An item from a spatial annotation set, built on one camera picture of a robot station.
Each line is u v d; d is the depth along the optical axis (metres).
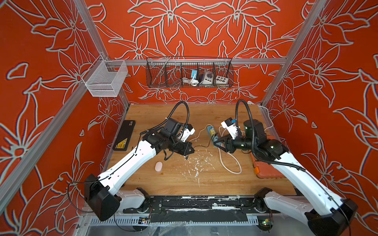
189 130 0.66
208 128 1.00
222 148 0.64
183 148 0.62
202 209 0.73
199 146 0.72
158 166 0.84
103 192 0.38
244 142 0.58
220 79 0.94
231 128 0.62
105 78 0.93
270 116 1.14
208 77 0.91
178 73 1.01
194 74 0.83
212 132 0.93
